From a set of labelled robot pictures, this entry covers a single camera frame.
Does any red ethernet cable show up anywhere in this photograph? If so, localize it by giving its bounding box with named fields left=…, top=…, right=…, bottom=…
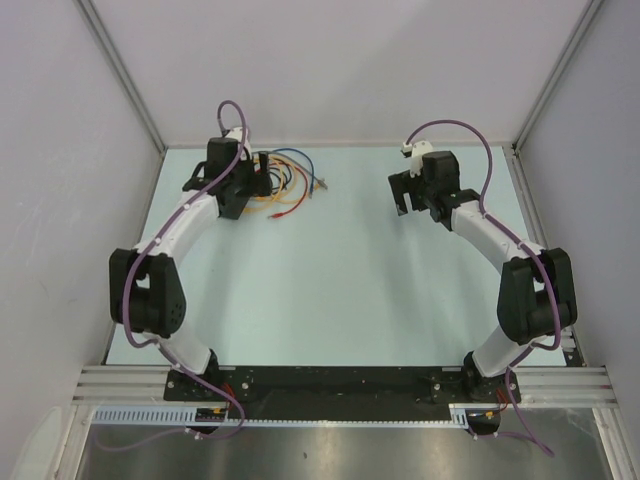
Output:
left=268, top=167, right=314, bottom=221

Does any blue ethernet cable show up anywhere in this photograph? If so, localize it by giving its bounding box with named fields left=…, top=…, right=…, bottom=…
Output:
left=272, top=146, right=329, bottom=192

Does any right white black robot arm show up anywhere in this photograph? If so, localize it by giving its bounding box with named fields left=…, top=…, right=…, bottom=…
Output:
left=388, top=142, right=577, bottom=402

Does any black ethernet cable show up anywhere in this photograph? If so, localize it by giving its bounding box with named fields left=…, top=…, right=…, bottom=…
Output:
left=267, top=157, right=291, bottom=194

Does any aluminium frame rail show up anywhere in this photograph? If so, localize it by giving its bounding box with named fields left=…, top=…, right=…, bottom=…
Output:
left=73, top=366, right=617, bottom=407

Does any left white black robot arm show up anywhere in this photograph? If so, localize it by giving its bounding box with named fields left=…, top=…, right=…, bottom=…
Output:
left=109, top=128, right=272, bottom=400

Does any black network switch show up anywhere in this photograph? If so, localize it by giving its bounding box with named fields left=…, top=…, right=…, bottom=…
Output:
left=252, top=169, right=273, bottom=197

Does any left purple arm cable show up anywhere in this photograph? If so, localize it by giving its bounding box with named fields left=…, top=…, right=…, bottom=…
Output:
left=94, top=101, right=250, bottom=451

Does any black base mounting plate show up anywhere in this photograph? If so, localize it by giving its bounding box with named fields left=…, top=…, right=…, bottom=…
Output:
left=163, top=364, right=522, bottom=422

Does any yellow ethernet cable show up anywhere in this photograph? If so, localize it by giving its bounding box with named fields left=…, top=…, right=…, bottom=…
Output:
left=244, top=154, right=311, bottom=214

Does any white slotted cable duct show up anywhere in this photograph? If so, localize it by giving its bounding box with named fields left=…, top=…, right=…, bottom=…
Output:
left=93, top=402, right=474, bottom=429

